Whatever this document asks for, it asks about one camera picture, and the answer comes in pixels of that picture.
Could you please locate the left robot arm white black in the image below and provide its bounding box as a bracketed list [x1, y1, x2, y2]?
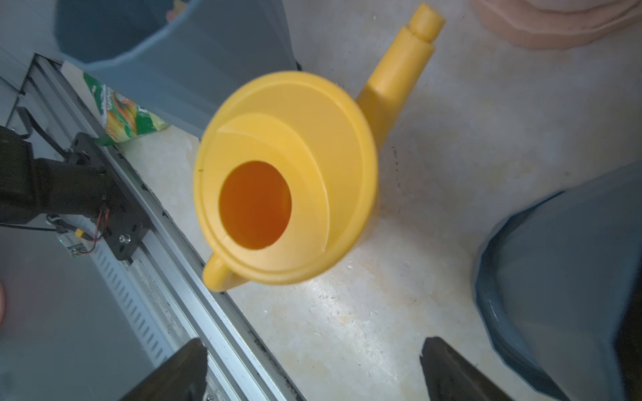
[1, 127, 117, 225]

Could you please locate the green yellow candy bag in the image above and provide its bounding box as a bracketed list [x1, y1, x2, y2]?
[83, 73, 170, 146]

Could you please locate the pink saucer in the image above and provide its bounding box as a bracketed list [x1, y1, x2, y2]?
[471, 1, 641, 50]

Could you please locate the blue pot red succulent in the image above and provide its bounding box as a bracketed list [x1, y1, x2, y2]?
[472, 162, 641, 400]

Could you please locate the yellow watering can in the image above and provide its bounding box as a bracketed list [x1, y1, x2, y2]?
[194, 4, 445, 292]

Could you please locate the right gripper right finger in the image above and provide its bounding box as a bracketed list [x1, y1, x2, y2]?
[420, 337, 512, 401]

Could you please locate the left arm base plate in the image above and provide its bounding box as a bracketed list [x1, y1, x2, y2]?
[72, 132, 151, 262]

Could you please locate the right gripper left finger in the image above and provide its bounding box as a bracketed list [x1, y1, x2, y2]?
[121, 339, 208, 401]

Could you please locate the front aluminium rail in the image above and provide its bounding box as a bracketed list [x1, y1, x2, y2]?
[1, 55, 303, 400]

